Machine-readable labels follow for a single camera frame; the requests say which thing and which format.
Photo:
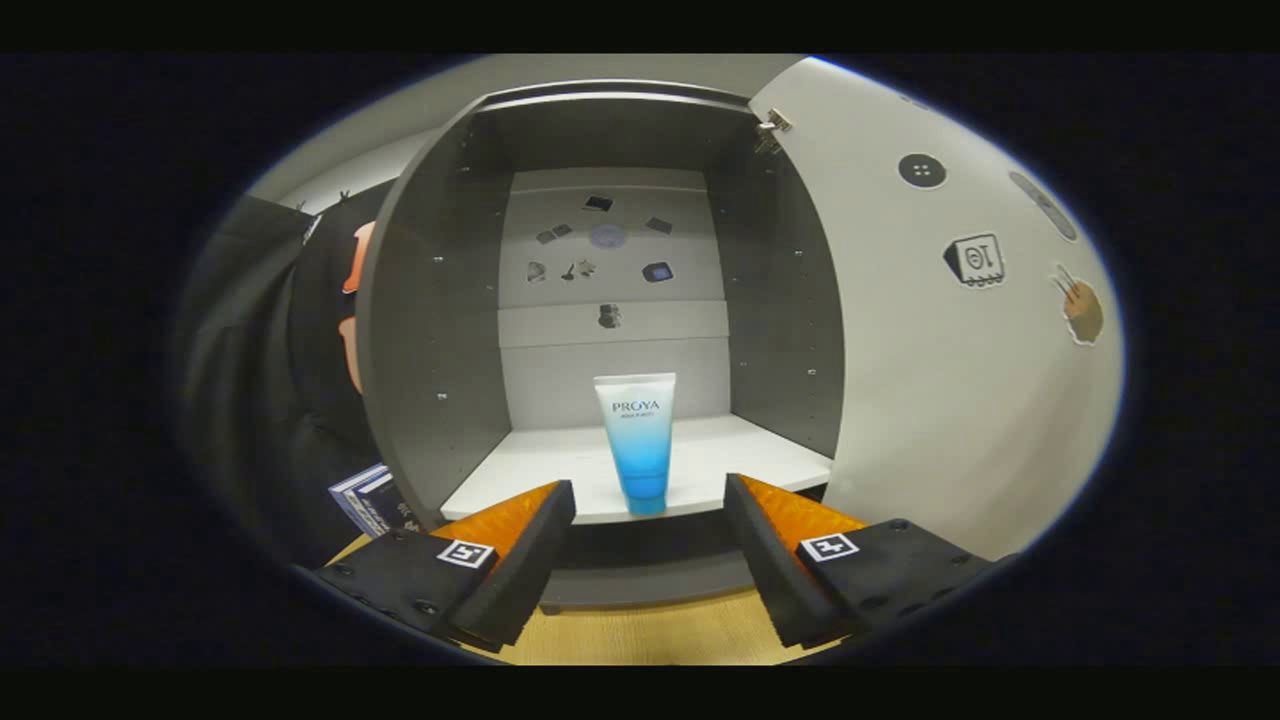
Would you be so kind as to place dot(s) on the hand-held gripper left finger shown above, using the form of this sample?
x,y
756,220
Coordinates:
x,y
527,570

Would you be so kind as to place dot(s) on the black backdrop cloth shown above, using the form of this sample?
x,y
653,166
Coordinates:
x,y
250,400

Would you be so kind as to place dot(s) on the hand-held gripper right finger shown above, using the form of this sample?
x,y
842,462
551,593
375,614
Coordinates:
x,y
772,570

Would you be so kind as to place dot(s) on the white cabinet shelf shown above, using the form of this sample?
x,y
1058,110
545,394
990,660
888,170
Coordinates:
x,y
730,460

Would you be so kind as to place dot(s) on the metal door hinge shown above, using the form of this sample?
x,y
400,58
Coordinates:
x,y
772,128

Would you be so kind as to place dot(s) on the blue and white tube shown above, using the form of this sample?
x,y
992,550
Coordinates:
x,y
638,450

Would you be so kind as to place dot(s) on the grey cabinet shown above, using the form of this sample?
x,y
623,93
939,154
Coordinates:
x,y
420,330

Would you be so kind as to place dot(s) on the dark blue book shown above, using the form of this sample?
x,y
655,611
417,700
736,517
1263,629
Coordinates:
x,y
385,505

